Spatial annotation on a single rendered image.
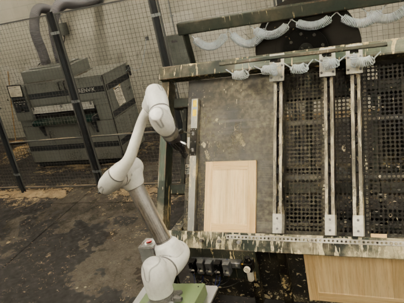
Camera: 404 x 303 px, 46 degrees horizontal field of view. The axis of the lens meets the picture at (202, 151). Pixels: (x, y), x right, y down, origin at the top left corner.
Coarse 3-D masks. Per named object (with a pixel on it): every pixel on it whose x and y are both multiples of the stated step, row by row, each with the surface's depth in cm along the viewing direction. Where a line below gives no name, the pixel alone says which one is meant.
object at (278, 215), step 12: (276, 60) 304; (276, 72) 307; (276, 84) 319; (276, 96) 318; (276, 108) 317; (276, 120) 316; (276, 132) 314; (276, 144) 313; (276, 156) 312; (276, 168) 311; (276, 180) 310; (276, 192) 308; (276, 204) 307; (276, 216) 306; (276, 228) 304
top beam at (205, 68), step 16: (384, 48) 291; (400, 48) 287; (192, 64) 345; (208, 64) 340; (240, 64) 329; (256, 64) 324; (288, 64) 315; (336, 64) 310; (160, 80) 356; (176, 80) 354; (192, 80) 353
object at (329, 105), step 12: (324, 48) 306; (324, 72) 303; (324, 84) 306; (324, 96) 305; (324, 108) 304; (324, 120) 302; (324, 132) 301; (336, 192) 299; (336, 204) 298; (336, 216) 295; (336, 228) 294
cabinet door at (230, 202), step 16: (208, 176) 335; (224, 176) 331; (240, 176) 326; (256, 176) 322; (208, 192) 334; (224, 192) 329; (240, 192) 324; (256, 192) 321; (208, 208) 332; (224, 208) 327; (240, 208) 322; (208, 224) 330; (224, 224) 325; (240, 224) 320
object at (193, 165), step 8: (192, 104) 347; (192, 120) 345; (192, 160) 340; (192, 168) 339; (192, 176) 338; (192, 184) 337; (192, 192) 336; (192, 200) 335; (192, 208) 334; (192, 216) 333; (192, 224) 332
